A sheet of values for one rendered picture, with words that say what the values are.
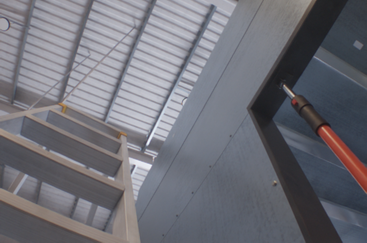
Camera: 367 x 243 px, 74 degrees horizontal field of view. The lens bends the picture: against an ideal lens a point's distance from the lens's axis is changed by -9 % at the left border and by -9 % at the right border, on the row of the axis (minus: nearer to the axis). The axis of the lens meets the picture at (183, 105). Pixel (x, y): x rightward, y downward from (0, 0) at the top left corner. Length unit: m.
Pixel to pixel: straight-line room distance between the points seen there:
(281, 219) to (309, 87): 1.70
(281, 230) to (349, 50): 1.84
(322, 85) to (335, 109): 0.28
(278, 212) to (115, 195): 0.39
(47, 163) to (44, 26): 7.19
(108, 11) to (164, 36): 1.56
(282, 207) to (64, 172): 0.51
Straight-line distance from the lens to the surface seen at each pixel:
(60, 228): 0.43
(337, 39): 2.25
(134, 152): 8.50
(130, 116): 8.10
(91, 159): 0.88
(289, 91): 0.91
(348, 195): 3.23
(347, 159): 0.63
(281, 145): 0.88
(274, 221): 0.70
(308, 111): 0.78
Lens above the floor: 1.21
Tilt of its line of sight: 64 degrees up
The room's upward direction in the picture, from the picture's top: straight up
